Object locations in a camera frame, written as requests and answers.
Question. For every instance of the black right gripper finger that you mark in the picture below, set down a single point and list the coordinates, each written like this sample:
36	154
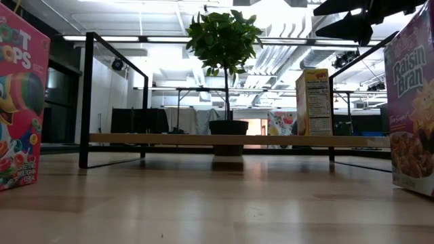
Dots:
342	6
352	27

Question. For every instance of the yellow Corn Pops cereal box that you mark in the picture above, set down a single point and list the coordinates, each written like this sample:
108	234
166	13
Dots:
313	101

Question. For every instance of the purple Raisin Bran cereal box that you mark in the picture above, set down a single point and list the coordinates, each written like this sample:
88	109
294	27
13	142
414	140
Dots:
410	101

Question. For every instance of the red Froot Loops cereal box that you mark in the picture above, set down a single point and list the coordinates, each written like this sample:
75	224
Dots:
23	118

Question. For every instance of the black spotlight cluster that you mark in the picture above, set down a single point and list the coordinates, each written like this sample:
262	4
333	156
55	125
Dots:
342	61

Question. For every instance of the small black spotlight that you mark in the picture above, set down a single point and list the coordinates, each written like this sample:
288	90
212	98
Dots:
379	86

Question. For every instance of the black background table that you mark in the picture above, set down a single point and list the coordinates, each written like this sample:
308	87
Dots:
203	89
359	92

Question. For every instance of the blue box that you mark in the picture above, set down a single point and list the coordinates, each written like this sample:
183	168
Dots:
373	133

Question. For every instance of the white floral patterned cloth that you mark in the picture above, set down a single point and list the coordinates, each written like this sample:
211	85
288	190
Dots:
279	123

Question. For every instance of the green potted plant black pot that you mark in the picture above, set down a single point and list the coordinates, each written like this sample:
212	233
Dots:
223	40

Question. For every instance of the linear ceiling light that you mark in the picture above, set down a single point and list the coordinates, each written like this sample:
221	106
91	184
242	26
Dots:
169	39

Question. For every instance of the grey cloth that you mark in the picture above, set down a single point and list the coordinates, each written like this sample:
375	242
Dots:
190	120

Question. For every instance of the round black spotlight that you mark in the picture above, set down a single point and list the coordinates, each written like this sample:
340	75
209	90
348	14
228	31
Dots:
117	64

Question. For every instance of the black panel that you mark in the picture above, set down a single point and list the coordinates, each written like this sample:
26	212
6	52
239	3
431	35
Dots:
139	120

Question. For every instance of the dark glass partition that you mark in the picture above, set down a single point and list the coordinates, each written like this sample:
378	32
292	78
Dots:
61	112

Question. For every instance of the wooden shelf with black frame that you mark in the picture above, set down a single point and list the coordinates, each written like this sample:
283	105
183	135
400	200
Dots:
237	140

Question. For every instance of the black aluminium rig frame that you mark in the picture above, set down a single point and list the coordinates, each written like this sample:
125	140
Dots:
135	149

